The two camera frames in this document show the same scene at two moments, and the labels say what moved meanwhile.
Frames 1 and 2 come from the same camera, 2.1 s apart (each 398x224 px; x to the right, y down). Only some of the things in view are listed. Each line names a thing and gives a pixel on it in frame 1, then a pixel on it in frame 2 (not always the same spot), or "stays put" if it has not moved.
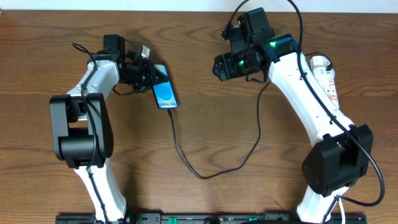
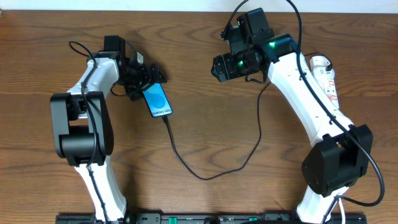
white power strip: x=324 y=71 stays put
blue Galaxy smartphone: x=163 y=92 to x=157 y=101
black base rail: x=213 y=218 stays put
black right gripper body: x=218 y=68 stays put
